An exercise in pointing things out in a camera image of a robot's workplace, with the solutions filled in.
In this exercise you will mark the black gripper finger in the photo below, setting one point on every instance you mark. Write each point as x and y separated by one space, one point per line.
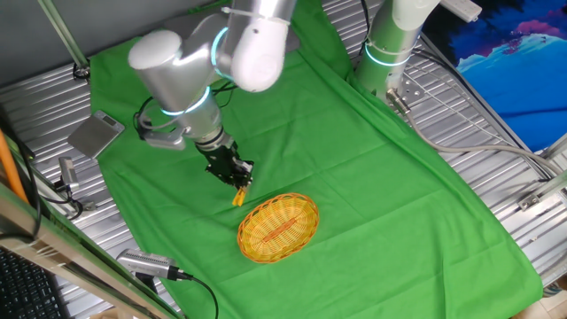
239 183
248 177

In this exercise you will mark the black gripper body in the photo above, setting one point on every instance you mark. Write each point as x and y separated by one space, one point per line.
223 161

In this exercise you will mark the yellow plastic clamp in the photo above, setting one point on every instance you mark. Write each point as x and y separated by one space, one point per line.
239 197

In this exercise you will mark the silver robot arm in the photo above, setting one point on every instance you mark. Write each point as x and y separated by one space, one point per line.
177 75

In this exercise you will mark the yellow wicker basket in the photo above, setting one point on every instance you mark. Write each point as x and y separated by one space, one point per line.
279 228

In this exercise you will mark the green cloth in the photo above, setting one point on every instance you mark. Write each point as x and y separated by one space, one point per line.
354 199

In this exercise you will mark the silver digital kitchen scale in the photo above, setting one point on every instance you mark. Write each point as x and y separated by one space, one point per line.
95 135

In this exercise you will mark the silver base mounting plate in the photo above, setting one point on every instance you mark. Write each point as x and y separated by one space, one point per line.
409 91

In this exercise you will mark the wooden desk edge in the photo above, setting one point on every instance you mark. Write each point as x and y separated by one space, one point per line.
66 261

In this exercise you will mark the orange pole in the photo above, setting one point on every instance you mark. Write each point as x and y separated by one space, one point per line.
11 168

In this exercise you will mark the black keyboard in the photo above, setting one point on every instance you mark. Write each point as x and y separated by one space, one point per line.
26 292

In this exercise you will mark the white power strip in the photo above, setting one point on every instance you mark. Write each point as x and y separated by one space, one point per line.
463 8

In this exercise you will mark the silver ribbed camera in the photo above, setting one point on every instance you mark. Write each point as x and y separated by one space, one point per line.
146 263

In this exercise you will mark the green metal frame bar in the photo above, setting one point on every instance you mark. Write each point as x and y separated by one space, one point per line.
62 33

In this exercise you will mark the aluminium profile bracket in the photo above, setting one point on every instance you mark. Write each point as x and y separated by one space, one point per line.
542 190

